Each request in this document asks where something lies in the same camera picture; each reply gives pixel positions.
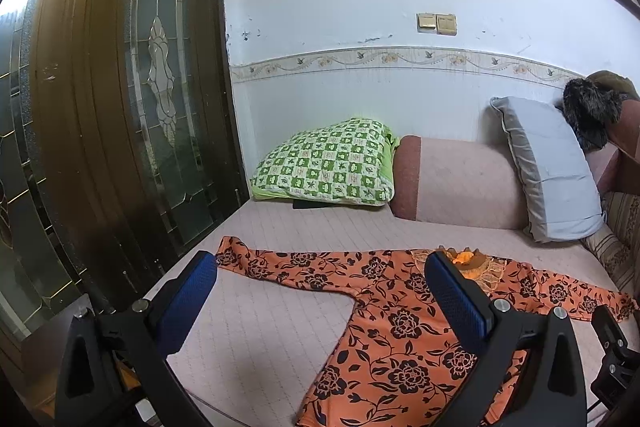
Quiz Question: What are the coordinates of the orange black floral garment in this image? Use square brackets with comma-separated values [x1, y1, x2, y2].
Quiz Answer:
[217, 236, 638, 426]

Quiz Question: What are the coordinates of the pink quilted mattress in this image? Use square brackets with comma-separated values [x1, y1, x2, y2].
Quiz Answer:
[169, 202, 639, 426]

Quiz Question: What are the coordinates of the striped beige cushion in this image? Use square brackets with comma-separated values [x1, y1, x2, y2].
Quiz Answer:
[582, 192, 639, 300]

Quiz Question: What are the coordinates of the light blue pillow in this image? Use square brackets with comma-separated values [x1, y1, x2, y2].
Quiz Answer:
[490, 96, 604, 243]

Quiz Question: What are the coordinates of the wooden glass wardrobe door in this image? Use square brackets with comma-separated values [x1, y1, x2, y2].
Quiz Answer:
[1, 0, 246, 319]

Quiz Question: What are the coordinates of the pink bolster cushion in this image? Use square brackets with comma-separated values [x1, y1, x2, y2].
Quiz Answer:
[390, 135, 528, 230]

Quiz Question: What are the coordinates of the dark furry cloth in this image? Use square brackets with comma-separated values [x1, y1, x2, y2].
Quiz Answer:
[556, 70, 639, 153]

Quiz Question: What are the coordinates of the green checkered pillow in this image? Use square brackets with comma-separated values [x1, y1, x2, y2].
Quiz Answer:
[250, 117, 400, 207]

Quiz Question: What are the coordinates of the gold wall switch right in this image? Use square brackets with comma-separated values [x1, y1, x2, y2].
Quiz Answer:
[436, 14, 458, 36]

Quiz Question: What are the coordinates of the gold wall switch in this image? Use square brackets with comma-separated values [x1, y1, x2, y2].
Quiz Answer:
[416, 13, 437, 31]
[436, 14, 458, 36]

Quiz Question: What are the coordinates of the gold wall switch left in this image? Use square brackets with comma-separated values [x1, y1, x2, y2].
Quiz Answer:
[416, 13, 437, 31]

